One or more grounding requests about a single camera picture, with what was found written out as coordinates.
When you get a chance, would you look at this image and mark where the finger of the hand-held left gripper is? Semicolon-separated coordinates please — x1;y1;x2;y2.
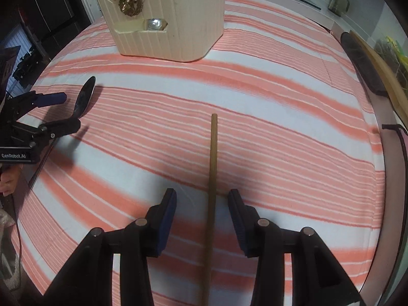
14;118;81;141
6;91;67;119

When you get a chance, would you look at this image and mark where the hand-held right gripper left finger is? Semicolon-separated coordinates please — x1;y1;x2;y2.
43;188;177;306

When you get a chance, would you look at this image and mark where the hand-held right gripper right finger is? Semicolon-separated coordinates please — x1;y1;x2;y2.
227;189;364;306

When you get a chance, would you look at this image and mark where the metal spoon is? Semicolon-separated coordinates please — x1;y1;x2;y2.
143;17;169;32
28;76;97;189

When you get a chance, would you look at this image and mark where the wooden chopstick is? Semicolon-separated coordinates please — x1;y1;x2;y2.
197;114;219;306

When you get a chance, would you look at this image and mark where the cream ribbed utensil holder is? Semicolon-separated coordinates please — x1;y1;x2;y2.
96;0;226;62

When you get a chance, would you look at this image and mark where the person's left hand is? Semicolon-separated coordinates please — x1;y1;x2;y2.
0;166;21;198

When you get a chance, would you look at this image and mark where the dark refrigerator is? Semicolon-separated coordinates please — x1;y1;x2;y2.
19;0;94;58

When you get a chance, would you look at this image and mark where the white fuzzy cloth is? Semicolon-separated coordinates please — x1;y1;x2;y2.
0;210;20;291

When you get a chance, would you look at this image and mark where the orange white striped cloth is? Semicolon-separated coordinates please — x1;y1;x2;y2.
11;0;386;306

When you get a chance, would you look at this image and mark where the dark seat cushion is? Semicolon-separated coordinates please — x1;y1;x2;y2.
340;32;388;95

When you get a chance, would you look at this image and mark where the green mesh bag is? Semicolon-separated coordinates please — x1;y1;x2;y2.
375;36;408;83

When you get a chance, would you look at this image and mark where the black cable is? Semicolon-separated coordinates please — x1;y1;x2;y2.
381;124;408;167

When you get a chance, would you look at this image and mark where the curved wooden rail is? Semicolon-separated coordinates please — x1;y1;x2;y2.
349;30;408;119

